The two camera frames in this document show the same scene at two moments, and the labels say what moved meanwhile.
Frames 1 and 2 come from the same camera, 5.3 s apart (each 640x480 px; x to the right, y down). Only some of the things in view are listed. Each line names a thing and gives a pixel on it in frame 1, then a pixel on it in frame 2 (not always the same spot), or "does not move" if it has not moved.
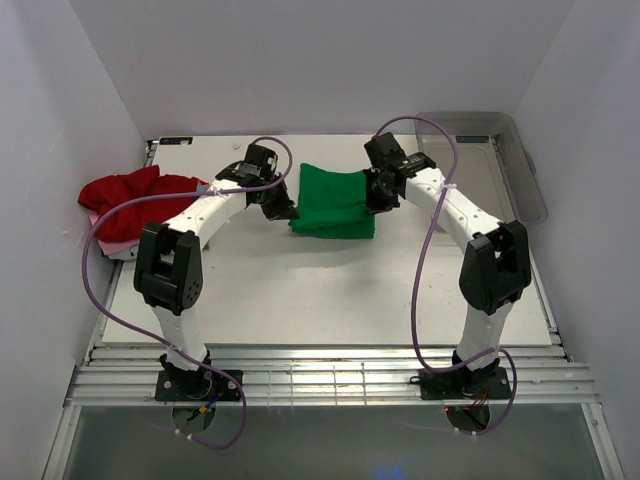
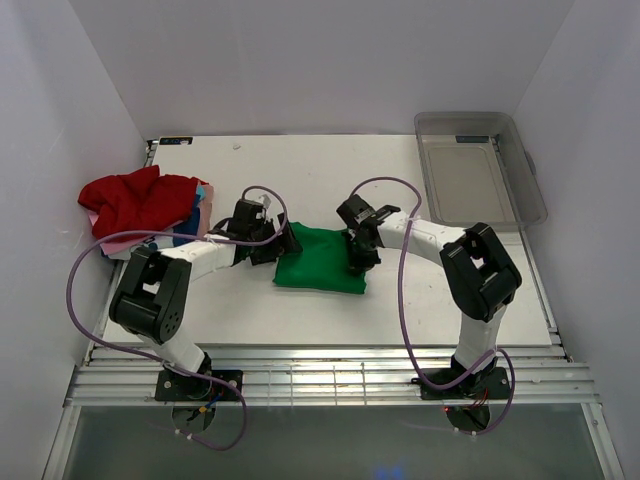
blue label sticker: x=175 y=140 does not move
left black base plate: x=197 y=385 does not move
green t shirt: x=333 y=203 to x=322 y=263
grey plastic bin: x=494 y=168 does not move
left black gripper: x=273 y=201 to x=276 y=240
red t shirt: x=124 y=223 does not move
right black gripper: x=377 y=188 to x=361 y=248
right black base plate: x=489 y=382 does not move
